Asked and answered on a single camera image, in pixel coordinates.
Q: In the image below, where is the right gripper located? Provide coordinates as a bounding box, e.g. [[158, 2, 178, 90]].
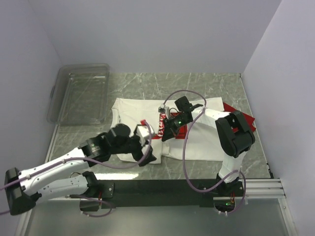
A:
[[162, 115, 190, 142]]

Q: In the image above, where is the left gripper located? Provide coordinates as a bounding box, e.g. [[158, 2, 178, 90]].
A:
[[111, 131, 157, 166]]

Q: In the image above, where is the white Coca-Cola t-shirt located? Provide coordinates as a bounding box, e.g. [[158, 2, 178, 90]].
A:
[[111, 98, 224, 164]]

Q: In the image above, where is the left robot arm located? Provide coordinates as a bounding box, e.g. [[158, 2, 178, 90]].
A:
[[1, 122, 156, 216]]

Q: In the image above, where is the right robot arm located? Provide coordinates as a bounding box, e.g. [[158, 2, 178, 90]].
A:
[[158, 96, 255, 196]]

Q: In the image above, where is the black mounting base bar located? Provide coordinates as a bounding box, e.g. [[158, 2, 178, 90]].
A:
[[69, 178, 247, 212]]

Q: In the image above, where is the clear plastic bin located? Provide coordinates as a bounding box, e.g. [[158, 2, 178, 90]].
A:
[[47, 63, 109, 126]]

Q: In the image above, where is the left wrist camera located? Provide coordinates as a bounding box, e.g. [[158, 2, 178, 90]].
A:
[[134, 119, 155, 147]]

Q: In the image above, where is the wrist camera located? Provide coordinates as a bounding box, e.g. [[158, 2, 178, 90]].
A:
[[134, 119, 155, 147], [158, 104, 172, 121]]

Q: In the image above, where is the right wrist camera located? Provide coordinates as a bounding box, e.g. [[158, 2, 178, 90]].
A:
[[158, 104, 172, 121]]

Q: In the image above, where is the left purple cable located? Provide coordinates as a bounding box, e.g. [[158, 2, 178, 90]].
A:
[[0, 120, 155, 217]]

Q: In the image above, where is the aluminium rail frame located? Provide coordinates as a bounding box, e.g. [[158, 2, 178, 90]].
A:
[[14, 122, 296, 236]]

